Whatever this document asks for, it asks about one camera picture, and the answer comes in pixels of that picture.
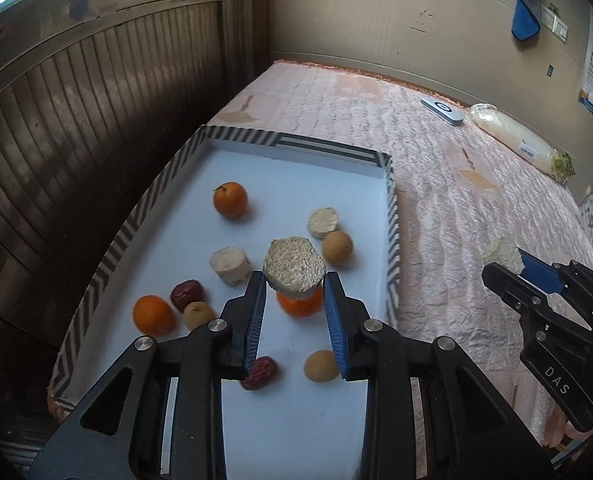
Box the round orange without stem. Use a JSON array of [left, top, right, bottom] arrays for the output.
[[276, 285, 323, 318]]

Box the brown longan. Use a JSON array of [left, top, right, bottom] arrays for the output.
[[303, 350, 340, 383], [183, 301, 218, 332], [321, 230, 354, 266]]

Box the pale corn cob piece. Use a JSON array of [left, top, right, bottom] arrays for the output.
[[483, 236, 523, 276]]

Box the orange with stem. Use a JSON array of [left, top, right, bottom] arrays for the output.
[[213, 181, 248, 219]]

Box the red date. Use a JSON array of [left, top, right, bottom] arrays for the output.
[[170, 280, 206, 312], [240, 356, 280, 392]]

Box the white tray with striped rim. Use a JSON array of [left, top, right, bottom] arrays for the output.
[[49, 125, 401, 480]]

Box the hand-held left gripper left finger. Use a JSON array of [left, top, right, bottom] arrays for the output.
[[29, 270, 268, 480]]

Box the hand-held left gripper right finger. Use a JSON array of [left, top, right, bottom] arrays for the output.
[[323, 270, 562, 480]]

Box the white radish in plastic bag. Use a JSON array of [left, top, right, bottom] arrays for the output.
[[470, 102, 577, 183]]

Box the pink quilted bed cover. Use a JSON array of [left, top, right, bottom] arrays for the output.
[[211, 60, 593, 461]]

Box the beige yam chunk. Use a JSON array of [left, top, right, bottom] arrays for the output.
[[262, 236, 327, 298]]

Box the small oval orange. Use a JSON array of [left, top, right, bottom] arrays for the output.
[[133, 295, 176, 337]]

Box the yam chunk tray back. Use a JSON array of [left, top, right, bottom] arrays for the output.
[[307, 206, 339, 240]]

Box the blue hanging cloth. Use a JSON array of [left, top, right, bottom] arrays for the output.
[[511, 0, 543, 41]]

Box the white wall switch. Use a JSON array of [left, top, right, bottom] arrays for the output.
[[543, 4, 569, 43]]

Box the peeled banana piece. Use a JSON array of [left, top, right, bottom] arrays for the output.
[[209, 246, 252, 287]]

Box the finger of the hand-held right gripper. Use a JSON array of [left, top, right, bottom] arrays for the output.
[[516, 247, 593, 301], [482, 262, 547, 331]]

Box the white remote control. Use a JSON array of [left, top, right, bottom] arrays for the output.
[[420, 96, 463, 125]]

